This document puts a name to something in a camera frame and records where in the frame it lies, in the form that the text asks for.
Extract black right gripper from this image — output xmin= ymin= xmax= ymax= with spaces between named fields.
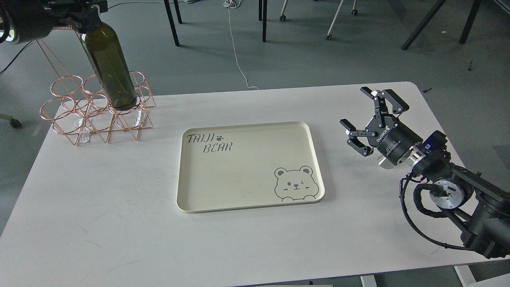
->
xmin=339 ymin=86 xmax=423 ymax=165

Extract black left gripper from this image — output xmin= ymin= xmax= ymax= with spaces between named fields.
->
xmin=41 ymin=0 xmax=108 ymax=34

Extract dark green wine bottle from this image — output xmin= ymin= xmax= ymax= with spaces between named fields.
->
xmin=80 ymin=22 xmax=138 ymax=111

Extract silver metal jigger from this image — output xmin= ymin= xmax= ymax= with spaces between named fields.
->
xmin=377 ymin=155 xmax=395 ymax=170

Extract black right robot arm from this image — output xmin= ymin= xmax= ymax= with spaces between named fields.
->
xmin=340 ymin=86 xmax=510 ymax=259

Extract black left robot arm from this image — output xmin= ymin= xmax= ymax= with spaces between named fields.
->
xmin=1 ymin=0 xmax=108 ymax=44

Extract chair caster at left edge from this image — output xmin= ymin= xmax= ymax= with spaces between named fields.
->
xmin=0 ymin=113 xmax=22 ymax=129

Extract white chair base with casters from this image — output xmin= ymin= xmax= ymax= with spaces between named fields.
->
xmin=279 ymin=0 xmax=359 ymax=40

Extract black desk legs right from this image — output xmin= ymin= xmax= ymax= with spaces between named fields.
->
xmin=400 ymin=0 xmax=482 ymax=51

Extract cream bear tray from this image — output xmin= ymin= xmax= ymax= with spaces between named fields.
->
xmin=176 ymin=121 xmax=326 ymax=213

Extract black table legs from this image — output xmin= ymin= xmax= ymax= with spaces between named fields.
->
xmin=163 ymin=0 xmax=268 ymax=47

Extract copper wire bottle rack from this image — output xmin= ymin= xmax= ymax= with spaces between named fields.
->
xmin=36 ymin=40 xmax=156 ymax=146

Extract black floor cables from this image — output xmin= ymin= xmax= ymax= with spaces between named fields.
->
xmin=0 ymin=0 xmax=188 ymax=75

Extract white floor cable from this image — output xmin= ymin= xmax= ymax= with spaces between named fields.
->
xmin=224 ymin=0 xmax=259 ymax=90

